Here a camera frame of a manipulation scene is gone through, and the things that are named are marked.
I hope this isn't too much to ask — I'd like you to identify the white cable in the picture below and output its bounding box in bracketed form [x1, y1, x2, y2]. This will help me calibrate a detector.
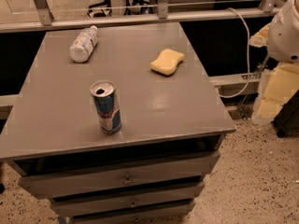
[218, 7, 252, 99]

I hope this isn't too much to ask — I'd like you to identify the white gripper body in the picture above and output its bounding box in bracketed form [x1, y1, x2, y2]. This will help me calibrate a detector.
[267, 0, 299, 63]

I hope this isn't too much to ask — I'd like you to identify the top grey drawer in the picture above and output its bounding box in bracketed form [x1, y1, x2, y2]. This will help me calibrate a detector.
[19, 151, 220, 199]

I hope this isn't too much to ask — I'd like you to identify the yellow sponge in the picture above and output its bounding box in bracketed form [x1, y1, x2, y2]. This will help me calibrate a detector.
[149, 49, 185, 76]

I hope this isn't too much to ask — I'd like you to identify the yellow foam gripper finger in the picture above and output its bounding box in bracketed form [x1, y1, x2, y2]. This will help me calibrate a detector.
[249, 24, 270, 48]
[251, 63, 299, 125]

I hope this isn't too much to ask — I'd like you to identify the clear plastic water bottle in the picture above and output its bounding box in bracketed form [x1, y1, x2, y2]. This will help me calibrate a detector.
[69, 25, 97, 63]

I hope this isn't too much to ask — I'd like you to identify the grey drawer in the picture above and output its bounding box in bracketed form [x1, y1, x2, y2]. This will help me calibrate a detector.
[51, 182, 204, 217]
[73, 200, 195, 224]
[19, 151, 220, 199]

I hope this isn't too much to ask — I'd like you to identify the bottom grey drawer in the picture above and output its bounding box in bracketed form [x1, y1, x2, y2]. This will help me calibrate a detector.
[73, 200, 195, 224]

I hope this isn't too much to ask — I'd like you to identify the middle grey drawer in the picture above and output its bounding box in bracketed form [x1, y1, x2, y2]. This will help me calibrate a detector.
[51, 182, 204, 217]

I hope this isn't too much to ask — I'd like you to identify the blue silver energy drink can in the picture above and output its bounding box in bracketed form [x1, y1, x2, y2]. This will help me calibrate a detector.
[90, 80, 121, 134]

